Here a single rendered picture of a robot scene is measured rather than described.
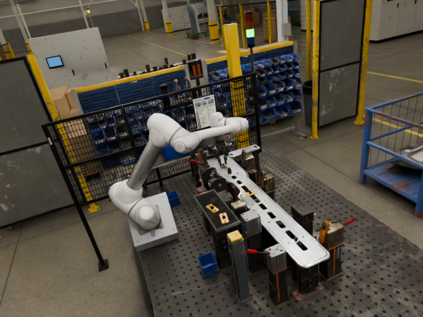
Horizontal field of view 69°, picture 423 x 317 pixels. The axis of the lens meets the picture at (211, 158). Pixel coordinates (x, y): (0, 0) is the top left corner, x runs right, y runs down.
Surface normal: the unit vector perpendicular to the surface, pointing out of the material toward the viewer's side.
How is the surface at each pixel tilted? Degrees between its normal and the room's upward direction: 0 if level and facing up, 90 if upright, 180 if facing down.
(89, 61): 90
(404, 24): 90
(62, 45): 90
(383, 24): 90
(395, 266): 0
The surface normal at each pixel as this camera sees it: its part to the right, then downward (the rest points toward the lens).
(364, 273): -0.15, -0.88
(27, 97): 0.37, 0.38
